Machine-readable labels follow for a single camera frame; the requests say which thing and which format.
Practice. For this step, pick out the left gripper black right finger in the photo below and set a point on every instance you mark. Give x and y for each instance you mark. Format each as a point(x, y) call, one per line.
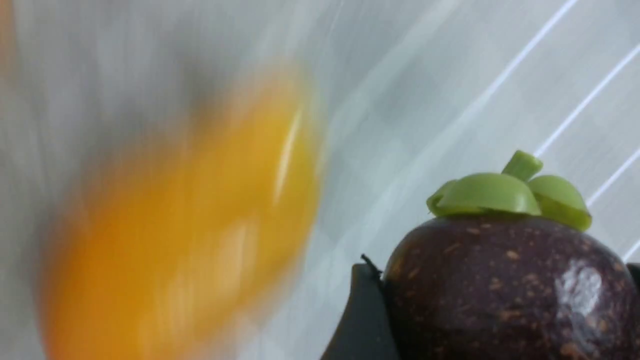
point(635, 277)

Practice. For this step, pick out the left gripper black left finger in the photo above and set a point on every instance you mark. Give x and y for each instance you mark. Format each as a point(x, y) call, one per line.
point(363, 332)

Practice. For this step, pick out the purple toy mangosteen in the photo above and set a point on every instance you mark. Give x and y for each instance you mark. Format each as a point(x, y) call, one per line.
point(505, 270)

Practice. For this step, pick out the orange-yellow toy mango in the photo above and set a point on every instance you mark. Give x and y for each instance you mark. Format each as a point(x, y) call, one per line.
point(165, 249)

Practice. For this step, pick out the grey checked tablecloth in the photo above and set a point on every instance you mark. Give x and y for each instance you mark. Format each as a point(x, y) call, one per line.
point(415, 92)

